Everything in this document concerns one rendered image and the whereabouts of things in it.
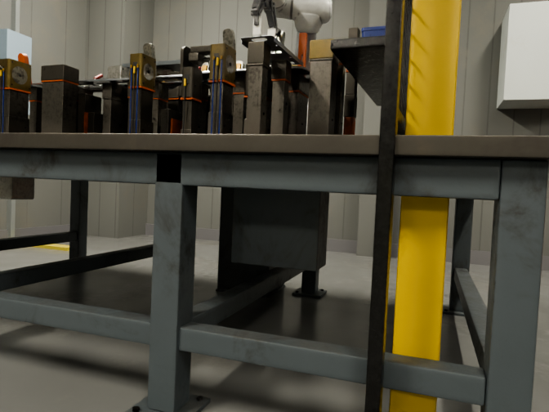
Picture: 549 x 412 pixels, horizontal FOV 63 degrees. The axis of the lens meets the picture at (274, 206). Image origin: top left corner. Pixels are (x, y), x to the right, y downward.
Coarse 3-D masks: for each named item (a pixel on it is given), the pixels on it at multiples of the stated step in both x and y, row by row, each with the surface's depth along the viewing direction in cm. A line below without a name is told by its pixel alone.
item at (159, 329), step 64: (0, 192) 163; (192, 192) 114; (256, 192) 130; (320, 192) 124; (448, 192) 90; (512, 192) 86; (128, 256) 229; (192, 256) 116; (256, 256) 130; (320, 256) 128; (512, 256) 86; (64, 320) 123; (128, 320) 116; (192, 320) 118; (512, 320) 86; (384, 384) 95; (448, 384) 91; (512, 384) 87
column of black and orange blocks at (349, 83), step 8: (352, 32) 169; (352, 80) 170; (352, 88) 170; (352, 96) 170; (344, 104) 171; (352, 104) 170; (344, 112) 171; (352, 112) 170; (344, 120) 171; (352, 120) 170; (344, 128) 171; (352, 128) 170
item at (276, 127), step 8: (272, 64) 143; (280, 64) 142; (288, 64) 143; (272, 72) 143; (280, 72) 142; (288, 72) 143; (272, 80) 143; (280, 80) 142; (288, 80) 144; (272, 88) 143; (280, 88) 142; (288, 88) 145; (272, 96) 143; (280, 96) 142; (272, 104) 143; (280, 104) 142; (272, 112) 143; (280, 112) 142; (272, 120) 143; (280, 120) 142; (272, 128) 144; (280, 128) 142
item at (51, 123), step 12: (48, 72) 179; (60, 72) 177; (72, 72) 180; (48, 84) 180; (60, 84) 177; (72, 84) 181; (48, 96) 180; (60, 96) 178; (72, 96) 181; (48, 108) 180; (60, 108) 178; (72, 108) 182; (48, 120) 180; (60, 120) 178; (72, 120) 182; (48, 132) 180; (60, 132) 178; (72, 132) 182
